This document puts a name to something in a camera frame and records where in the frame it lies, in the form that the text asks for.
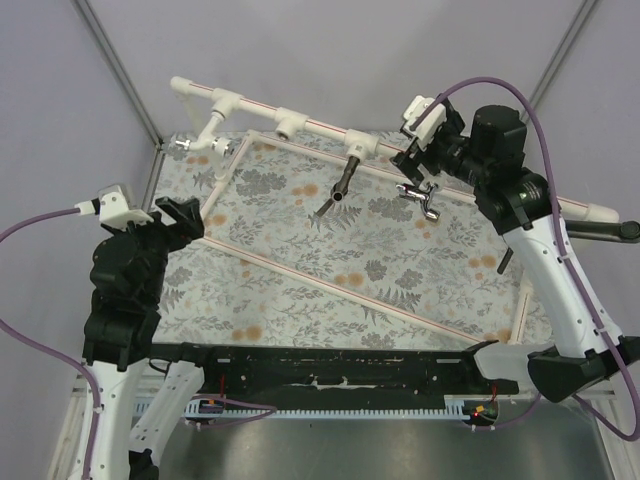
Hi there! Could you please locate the white pipe frame red stripe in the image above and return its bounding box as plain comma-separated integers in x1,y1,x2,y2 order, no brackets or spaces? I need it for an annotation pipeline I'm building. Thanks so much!
170,76,619,343

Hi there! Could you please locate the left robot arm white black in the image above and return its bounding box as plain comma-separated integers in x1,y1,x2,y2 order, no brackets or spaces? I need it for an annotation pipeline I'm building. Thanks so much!
73,191,204,479

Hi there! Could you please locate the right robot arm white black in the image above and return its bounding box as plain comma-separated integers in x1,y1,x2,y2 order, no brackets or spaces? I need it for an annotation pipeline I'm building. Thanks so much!
392,96,639,403

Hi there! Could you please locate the chrome faucet on mat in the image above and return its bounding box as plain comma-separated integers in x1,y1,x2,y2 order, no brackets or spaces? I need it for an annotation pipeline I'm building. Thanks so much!
396,182,440,223

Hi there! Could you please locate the floral patterned table mat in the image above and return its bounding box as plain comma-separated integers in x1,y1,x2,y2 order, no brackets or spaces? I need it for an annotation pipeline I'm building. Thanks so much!
155,133,551,349

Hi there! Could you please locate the dark grey lever faucet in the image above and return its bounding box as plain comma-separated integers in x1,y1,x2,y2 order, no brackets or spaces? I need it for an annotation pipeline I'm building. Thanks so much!
310,156,361,221

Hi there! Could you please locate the small black object on mat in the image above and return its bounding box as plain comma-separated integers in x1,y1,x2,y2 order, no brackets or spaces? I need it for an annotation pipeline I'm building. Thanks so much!
497,248,514,275

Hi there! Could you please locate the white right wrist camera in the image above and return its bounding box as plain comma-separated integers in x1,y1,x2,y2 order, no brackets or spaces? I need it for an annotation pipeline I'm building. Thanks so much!
400,95,446,151

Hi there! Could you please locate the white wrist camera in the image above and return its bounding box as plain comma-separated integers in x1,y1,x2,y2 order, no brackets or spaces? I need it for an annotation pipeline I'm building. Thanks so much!
400,95,446,151
74,183,153,230

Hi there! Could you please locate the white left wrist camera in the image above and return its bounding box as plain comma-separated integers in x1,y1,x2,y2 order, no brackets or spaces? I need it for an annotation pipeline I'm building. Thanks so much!
74,183,153,230

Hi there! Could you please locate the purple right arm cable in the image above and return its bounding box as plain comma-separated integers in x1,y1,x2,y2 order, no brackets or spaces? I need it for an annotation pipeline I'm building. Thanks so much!
409,76,640,442

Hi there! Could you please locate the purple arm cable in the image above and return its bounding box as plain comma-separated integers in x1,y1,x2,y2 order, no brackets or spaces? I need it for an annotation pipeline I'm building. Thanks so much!
409,76,640,442
0,208,279,480

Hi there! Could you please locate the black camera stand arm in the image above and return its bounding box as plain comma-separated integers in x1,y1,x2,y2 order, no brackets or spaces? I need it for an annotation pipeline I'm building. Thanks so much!
565,220,640,244

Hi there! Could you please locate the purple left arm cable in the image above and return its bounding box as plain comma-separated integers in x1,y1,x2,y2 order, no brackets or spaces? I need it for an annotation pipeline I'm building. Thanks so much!
0,208,279,480

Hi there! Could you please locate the white slotted cable duct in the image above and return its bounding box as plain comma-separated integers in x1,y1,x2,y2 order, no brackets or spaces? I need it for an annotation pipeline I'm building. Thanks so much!
132,397,474,417

